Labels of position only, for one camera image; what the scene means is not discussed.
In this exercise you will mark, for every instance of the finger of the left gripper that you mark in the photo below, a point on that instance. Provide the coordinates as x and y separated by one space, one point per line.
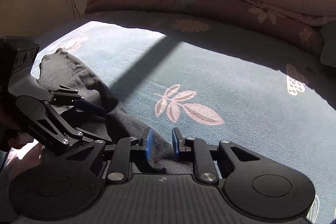
59 133
65 96

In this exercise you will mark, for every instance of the folded floral quilt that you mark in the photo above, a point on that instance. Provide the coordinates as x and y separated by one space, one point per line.
299 22

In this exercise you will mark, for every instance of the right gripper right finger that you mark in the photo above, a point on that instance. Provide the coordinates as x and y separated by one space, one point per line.
199 153

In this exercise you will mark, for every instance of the grey patterned bed sheet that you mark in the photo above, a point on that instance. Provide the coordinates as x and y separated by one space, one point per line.
267 105

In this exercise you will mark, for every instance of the green grey pillow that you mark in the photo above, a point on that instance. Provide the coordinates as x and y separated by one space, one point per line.
328 54

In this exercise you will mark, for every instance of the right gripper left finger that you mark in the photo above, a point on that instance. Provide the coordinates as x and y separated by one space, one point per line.
126 152

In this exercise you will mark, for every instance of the black sweatpants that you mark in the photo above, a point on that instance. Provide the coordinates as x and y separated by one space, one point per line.
63 68

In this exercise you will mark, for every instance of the person left hand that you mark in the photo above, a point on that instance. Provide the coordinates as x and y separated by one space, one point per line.
29 154

